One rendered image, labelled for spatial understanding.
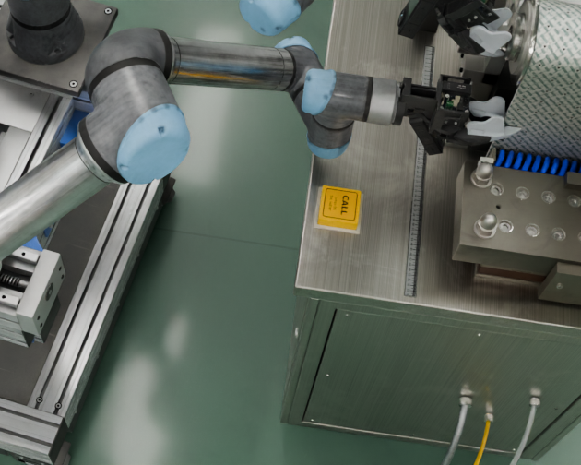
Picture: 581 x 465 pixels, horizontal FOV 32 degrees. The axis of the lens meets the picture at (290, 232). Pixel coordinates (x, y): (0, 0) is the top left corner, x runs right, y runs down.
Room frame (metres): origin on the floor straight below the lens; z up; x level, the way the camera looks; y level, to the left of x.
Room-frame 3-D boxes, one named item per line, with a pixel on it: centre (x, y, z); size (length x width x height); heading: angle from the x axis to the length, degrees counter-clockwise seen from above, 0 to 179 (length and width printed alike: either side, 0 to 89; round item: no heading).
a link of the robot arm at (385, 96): (1.00, -0.12, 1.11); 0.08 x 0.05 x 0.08; 1
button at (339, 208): (0.89, -0.08, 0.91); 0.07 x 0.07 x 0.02; 1
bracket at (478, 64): (1.09, -0.27, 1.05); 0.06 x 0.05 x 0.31; 91
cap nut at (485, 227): (0.83, -0.31, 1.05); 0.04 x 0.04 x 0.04
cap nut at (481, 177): (0.93, -0.30, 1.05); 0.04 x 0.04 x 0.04
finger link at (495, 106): (1.02, -0.30, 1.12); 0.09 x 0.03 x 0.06; 93
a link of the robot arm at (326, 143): (1.01, -0.03, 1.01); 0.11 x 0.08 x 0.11; 33
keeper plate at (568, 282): (0.79, -0.49, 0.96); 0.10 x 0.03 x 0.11; 91
